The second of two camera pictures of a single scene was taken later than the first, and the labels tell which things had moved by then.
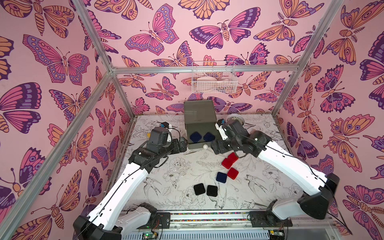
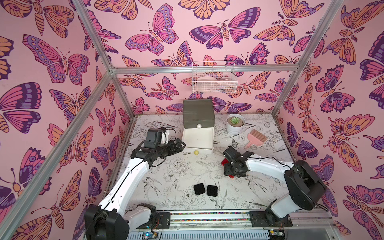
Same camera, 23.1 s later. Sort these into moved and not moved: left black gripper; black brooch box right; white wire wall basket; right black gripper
Moved: right black gripper
Not moved: white wire wall basket; black brooch box right; left black gripper
